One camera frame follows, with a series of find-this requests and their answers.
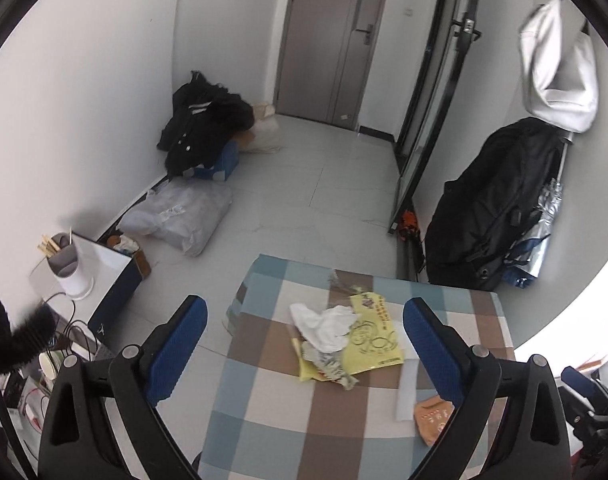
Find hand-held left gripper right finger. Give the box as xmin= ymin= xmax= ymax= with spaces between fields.
xmin=403 ymin=297 xmax=572 ymax=480

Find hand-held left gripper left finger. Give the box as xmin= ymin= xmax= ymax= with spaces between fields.
xmin=38 ymin=295 xmax=208 ymax=480

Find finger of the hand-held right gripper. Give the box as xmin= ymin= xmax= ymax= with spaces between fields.
xmin=560 ymin=366 xmax=608 ymax=403

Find white plastic wrapper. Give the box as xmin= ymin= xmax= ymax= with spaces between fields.
xmin=395 ymin=360 xmax=422 ymax=423

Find yellow printed packet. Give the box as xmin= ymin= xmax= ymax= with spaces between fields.
xmin=341 ymin=292 xmax=405 ymax=373

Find plain orange packet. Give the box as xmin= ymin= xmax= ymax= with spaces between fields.
xmin=414 ymin=395 xmax=457 ymax=446

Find foil wrapper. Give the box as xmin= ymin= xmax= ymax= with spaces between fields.
xmin=304 ymin=345 xmax=359 ymax=391

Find white tissue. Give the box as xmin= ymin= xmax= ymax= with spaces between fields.
xmin=290 ymin=303 xmax=362 ymax=353

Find brown paper bag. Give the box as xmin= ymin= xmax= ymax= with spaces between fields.
xmin=131 ymin=250 xmax=152 ymax=281

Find navy box with white top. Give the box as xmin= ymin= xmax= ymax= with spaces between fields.
xmin=28 ymin=235 xmax=142 ymax=348

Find checked tablecloth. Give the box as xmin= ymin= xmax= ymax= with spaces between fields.
xmin=194 ymin=254 xmax=515 ymax=480

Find white mug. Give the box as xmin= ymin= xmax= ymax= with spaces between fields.
xmin=38 ymin=350 xmax=67 ymax=386

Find orange and black object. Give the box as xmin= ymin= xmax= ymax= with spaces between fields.
xmin=389 ymin=210 xmax=425 ymax=246

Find white utensil holder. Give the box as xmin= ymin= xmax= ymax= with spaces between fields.
xmin=48 ymin=232 xmax=95 ymax=301

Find clear plastic bag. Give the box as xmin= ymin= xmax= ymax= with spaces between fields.
xmin=118 ymin=180 xmax=233 ymax=257

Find silver folded umbrella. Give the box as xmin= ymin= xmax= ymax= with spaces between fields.
xmin=504 ymin=177 xmax=567 ymax=288

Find black backpack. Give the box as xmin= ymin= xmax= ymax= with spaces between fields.
xmin=426 ymin=117 xmax=567 ymax=291

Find wooden chopsticks bundle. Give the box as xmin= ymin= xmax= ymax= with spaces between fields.
xmin=38 ymin=232 xmax=65 ymax=257

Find blue box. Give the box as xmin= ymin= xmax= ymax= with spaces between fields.
xmin=183 ymin=140 xmax=241 ymax=182

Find black jacket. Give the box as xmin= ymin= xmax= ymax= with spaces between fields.
xmin=157 ymin=71 xmax=255 ymax=177

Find black-framed glass door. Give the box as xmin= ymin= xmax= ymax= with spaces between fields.
xmin=388 ymin=0 xmax=485 ymax=241

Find white hanging bag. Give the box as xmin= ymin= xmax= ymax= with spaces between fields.
xmin=519 ymin=0 xmax=600 ymax=134

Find grey door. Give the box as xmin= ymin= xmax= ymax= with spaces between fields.
xmin=275 ymin=0 xmax=395 ymax=131

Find black cables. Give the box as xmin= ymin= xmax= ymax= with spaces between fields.
xmin=44 ymin=292 xmax=109 ymax=361

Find black door handle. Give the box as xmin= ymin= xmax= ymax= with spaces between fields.
xmin=351 ymin=22 xmax=377 ymax=46

